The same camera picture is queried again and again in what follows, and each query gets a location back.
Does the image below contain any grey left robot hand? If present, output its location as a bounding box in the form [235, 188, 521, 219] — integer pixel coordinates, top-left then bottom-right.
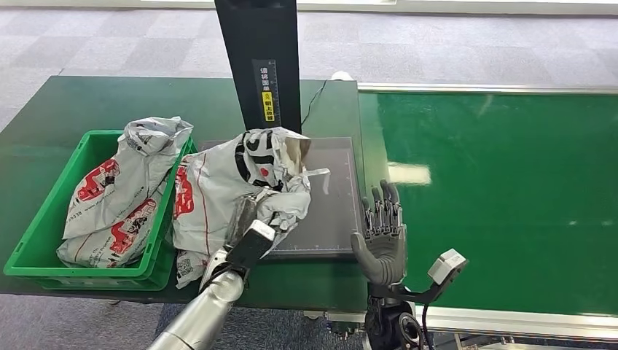
[227, 190, 273, 246]

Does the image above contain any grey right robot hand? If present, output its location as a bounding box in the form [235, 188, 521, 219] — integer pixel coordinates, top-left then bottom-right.
[350, 179, 408, 287]

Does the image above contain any grey package with black print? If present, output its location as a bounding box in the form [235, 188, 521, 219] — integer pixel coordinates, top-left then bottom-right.
[171, 126, 332, 290]

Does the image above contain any grey package with red print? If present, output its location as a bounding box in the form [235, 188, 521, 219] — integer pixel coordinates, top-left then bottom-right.
[55, 176, 171, 270]
[61, 115, 194, 241]

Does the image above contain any green conveyor belt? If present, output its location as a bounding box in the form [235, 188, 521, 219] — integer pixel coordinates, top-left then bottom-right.
[357, 91, 618, 317]

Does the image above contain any black inbound scanner machine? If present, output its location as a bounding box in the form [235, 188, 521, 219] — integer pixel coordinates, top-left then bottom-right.
[197, 0, 369, 263]

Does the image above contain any green plastic crate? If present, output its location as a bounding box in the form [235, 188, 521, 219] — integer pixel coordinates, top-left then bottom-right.
[2, 129, 200, 292]

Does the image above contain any dark green table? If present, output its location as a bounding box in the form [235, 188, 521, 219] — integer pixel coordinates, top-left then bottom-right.
[0, 75, 369, 313]

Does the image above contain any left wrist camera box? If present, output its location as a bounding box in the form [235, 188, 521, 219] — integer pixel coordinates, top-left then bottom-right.
[225, 219, 278, 273]

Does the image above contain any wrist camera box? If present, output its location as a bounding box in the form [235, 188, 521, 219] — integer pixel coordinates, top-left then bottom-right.
[225, 219, 278, 273]
[424, 248, 470, 303]

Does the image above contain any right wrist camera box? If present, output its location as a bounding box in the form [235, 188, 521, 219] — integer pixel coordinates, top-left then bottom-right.
[424, 248, 470, 303]

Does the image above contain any thin black cable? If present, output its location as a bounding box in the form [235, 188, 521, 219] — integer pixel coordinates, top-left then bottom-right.
[300, 79, 329, 128]

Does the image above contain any silver conveyor frame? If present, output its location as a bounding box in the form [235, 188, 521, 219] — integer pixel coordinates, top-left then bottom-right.
[301, 82, 618, 350]

